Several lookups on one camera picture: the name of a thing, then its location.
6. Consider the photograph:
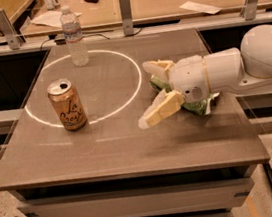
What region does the white drawer cabinet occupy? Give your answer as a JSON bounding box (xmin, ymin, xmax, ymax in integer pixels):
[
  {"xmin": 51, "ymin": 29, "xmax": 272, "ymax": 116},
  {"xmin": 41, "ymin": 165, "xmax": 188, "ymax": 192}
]
[{"xmin": 9, "ymin": 156, "xmax": 265, "ymax": 217}]

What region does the grey metal bracket left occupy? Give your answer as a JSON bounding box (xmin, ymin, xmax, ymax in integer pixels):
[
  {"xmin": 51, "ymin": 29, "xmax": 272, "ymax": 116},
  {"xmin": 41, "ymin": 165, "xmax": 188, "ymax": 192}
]
[{"xmin": 0, "ymin": 8, "xmax": 23, "ymax": 50}]

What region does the wooden back desk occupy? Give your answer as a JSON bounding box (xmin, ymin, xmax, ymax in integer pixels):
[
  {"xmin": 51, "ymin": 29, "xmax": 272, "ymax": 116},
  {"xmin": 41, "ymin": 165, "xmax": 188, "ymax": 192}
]
[{"xmin": 16, "ymin": 0, "xmax": 272, "ymax": 44}]

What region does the black cable on desk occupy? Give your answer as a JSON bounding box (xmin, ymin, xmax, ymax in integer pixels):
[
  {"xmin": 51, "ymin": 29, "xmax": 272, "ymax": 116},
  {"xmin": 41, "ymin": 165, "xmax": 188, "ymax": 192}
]
[{"xmin": 38, "ymin": 25, "xmax": 144, "ymax": 51}]

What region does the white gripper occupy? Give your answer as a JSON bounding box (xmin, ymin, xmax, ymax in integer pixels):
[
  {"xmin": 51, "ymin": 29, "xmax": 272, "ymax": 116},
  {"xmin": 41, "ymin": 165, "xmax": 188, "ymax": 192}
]
[{"xmin": 138, "ymin": 55, "xmax": 209, "ymax": 130}]

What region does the white paper sheet left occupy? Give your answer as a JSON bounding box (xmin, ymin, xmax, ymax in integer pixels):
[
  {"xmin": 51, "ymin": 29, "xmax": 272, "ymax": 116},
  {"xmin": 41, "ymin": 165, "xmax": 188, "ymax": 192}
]
[{"xmin": 32, "ymin": 6, "xmax": 80, "ymax": 28}]

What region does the white paper sheet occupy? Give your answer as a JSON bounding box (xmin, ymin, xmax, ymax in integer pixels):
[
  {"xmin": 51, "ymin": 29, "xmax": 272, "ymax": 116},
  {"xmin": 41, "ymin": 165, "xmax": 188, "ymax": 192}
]
[
  {"xmin": 180, "ymin": 1, "xmax": 221, "ymax": 15},
  {"xmin": 32, "ymin": 6, "xmax": 80, "ymax": 28}
]

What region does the grey metal bracket middle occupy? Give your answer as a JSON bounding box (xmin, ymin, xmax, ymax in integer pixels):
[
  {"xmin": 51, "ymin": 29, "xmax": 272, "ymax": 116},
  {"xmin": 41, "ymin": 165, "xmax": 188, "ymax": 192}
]
[{"xmin": 119, "ymin": 0, "xmax": 134, "ymax": 36}]

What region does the orange LaCroix can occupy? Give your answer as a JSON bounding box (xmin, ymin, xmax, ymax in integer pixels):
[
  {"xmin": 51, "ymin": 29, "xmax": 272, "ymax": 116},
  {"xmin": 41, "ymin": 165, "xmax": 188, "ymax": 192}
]
[{"xmin": 47, "ymin": 78, "xmax": 87, "ymax": 131}]

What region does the clear plastic water bottle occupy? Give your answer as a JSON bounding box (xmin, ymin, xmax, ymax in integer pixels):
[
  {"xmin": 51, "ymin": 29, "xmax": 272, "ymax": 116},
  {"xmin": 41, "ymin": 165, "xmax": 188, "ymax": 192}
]
[{"xmin": 60, "ymin": 5, "xmax": 89, "ymax": 66}]

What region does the white paper sheet right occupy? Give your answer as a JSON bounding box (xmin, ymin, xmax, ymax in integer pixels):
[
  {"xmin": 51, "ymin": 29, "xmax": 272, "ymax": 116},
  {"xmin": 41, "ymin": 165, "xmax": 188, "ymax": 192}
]
[{"xmin": 180, "ymin": 1, "xmax": 221, "ymax": 15}]

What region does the green chip bag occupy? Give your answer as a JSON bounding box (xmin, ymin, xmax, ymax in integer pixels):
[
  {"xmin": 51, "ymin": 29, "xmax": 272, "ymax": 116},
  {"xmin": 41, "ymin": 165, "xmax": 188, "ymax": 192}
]
[{"xmin": 149, "ymin": 76, "xmax": 219, "ymax": 116}]

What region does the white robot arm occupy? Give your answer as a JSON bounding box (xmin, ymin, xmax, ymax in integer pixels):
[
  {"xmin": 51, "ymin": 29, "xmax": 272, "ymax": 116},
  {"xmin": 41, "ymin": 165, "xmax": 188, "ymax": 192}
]
[{"xmin": 138, "ymin": 24, "xmax": 272, "ymax": 129}]

